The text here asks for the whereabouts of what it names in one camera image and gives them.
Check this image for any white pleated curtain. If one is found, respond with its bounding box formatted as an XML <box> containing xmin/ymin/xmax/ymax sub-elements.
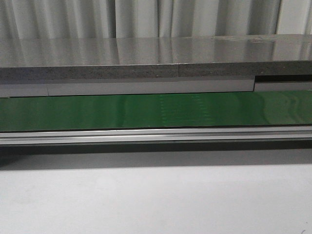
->
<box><xmin>0</xmin><ymin>0</ymin><xmax>312</xmax><ymax>39</ymax></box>

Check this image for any aluminium conveyor side rail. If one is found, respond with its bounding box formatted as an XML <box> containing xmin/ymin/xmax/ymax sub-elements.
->
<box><xmin>0</xmin><ymin>125</ymin><xmax>312</xmax><ymax>146</ymax></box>

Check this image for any grey stone countertop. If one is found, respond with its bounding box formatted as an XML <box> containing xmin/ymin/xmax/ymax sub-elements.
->
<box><xmin>0</xmin><ymin>34</ymin><xmax>312</xmax><ymax>98</ymax></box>

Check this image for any green conveyor belt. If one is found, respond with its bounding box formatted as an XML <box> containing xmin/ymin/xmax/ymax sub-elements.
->
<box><xmin>0</xmin><ymin>91</ymin><xmax>312</xmax><ymax>132</ymax></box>

